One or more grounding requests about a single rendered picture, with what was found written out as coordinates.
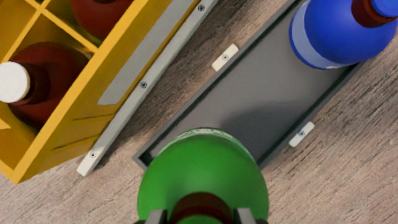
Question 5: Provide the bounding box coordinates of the blue bottle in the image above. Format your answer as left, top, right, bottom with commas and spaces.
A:
289, 0, 398, 70

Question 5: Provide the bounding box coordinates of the grey rectangular tray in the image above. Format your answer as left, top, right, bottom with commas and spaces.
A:
131, 0, 368, 171

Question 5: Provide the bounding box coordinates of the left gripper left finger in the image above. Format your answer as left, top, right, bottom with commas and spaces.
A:
133, 209, 168, 224

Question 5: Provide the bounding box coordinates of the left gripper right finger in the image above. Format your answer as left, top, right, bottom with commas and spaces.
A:
233, 208, 269, 224

